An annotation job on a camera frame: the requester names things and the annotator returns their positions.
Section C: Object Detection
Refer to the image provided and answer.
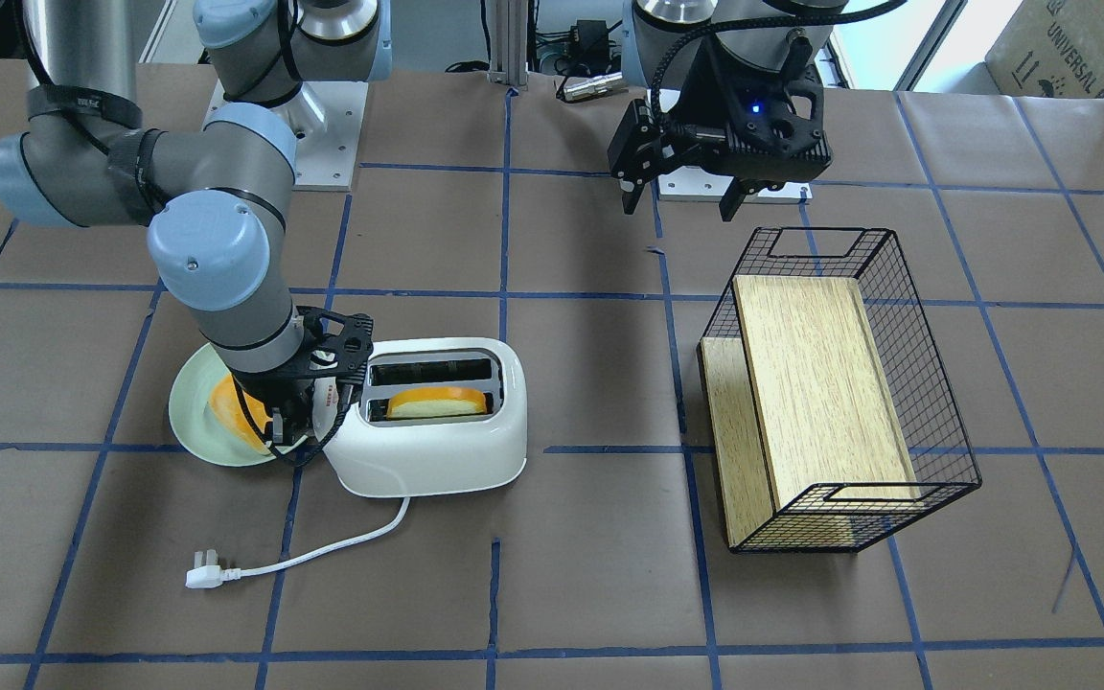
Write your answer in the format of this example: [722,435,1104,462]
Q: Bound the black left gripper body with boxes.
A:
[608,98,705,184]

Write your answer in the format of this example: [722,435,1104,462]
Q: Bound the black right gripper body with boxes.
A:
[231,306,374,446]

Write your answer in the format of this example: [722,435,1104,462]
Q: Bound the white toaster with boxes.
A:
[323,337,527,498]

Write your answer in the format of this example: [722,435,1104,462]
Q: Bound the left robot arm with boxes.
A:
[608,1,845,221]

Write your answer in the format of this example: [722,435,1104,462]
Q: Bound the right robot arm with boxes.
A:
[0,1,393,459]

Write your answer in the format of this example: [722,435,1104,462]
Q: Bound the bread slice in toaster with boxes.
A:
[385,388,490,421]

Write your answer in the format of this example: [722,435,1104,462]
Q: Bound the triangular toast on plate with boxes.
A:
[209,373,270,454]

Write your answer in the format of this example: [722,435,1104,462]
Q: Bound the light green plate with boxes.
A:
[168,344,273,468]

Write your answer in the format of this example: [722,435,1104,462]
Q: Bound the wooden shelf board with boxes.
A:
[700,275,924,553]

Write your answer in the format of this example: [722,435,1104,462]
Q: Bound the cardboard box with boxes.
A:
[985,1,1104,98]

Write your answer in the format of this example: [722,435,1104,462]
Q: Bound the black cables behind table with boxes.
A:
[442,14,634,104]

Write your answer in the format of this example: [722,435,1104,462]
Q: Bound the white power cord with plug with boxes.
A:
[185,493,412,590]

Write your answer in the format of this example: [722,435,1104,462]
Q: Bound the aluminium frame post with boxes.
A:
[484,1,534,92]

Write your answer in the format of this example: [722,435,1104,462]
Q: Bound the black wire basket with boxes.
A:
[698,227,981,554]

